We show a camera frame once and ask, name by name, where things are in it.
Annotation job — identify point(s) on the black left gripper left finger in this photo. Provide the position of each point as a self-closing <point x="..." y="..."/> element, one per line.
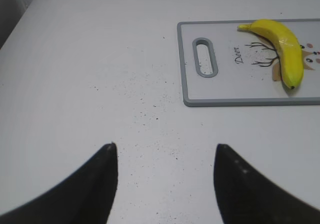
<point x="85" y="197"/>

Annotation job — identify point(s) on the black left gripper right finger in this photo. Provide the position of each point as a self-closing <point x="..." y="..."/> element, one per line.
<point x="245" y="196"/>

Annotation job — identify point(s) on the yellow plastic banana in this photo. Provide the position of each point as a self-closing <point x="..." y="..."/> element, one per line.
<point x="286" y="45"/>

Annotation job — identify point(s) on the white grey deer cutting board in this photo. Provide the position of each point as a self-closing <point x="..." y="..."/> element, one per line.
<point x="222" y="66"/>

